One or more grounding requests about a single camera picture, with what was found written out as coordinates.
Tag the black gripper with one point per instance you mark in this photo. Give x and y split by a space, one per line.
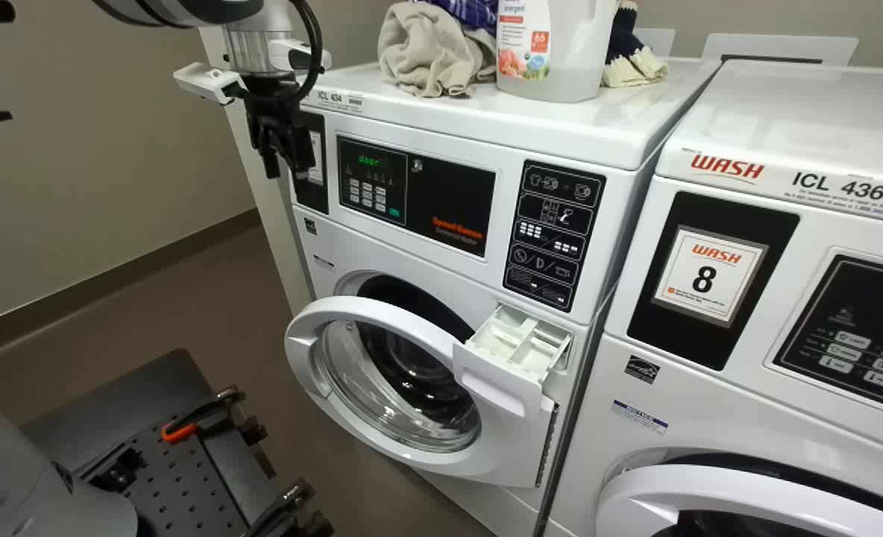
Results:
267 96

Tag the translucent laundry detergent bottle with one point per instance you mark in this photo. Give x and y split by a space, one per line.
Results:
562 50

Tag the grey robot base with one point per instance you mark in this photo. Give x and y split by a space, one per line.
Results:
12 480

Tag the white detergent tray drawer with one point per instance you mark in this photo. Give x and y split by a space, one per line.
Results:
516 344

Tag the beige crumpled cloth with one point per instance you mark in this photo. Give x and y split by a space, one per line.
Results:
428 50

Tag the white washing machine number seven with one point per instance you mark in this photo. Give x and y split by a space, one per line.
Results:
562 131

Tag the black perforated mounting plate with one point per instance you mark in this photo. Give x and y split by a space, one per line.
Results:
175 489

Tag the navy and cream cloth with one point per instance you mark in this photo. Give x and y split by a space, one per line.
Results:
628 46

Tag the open round washer door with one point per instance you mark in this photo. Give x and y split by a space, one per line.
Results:
519 438

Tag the white washing machine number eight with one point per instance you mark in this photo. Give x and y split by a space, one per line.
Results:
759 398

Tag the closed round washer door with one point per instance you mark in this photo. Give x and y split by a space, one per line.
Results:
698 498

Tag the white vertical corner post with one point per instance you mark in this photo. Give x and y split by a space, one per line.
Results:
263 219

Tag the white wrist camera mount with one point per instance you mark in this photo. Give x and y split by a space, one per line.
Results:
203 82

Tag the small white wall plate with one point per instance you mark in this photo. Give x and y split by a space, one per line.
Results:
659 41

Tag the wide white wall plate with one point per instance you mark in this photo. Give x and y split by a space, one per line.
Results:
780 46

